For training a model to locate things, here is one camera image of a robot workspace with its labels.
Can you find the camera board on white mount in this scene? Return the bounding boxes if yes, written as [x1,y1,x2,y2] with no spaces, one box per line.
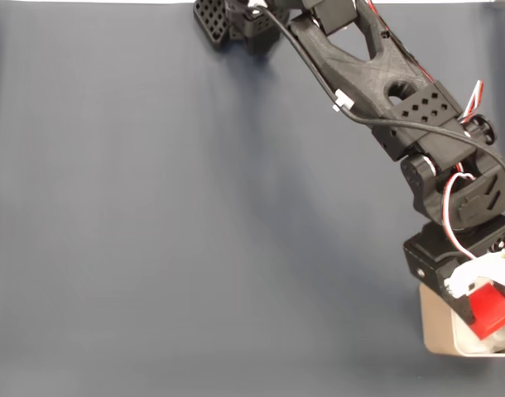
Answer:
[444,242,505,299]

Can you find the red white wrist servo wire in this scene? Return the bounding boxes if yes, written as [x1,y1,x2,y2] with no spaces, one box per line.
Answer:
[372,0,485,125]

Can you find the white crumpled cloth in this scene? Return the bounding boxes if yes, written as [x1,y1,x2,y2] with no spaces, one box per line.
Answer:
[453,309,505,355]

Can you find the dark grey table mat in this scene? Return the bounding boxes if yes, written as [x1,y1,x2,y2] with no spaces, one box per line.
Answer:
[0,3,505,397]

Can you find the black camera cable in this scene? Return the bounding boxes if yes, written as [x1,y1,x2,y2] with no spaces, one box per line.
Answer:
[252,2,505,194]

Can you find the white cable tie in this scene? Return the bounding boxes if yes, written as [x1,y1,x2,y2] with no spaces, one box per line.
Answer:
[331,89,356,112]

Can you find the red cube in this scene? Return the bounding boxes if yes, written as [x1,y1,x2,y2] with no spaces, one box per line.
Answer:
[467,280,505,341]

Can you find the white red gripper servo wire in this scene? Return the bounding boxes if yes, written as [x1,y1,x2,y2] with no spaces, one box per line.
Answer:
[441,171,479,261]

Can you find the beige box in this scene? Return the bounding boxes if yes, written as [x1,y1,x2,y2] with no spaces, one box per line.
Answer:
[418,283,505,357]

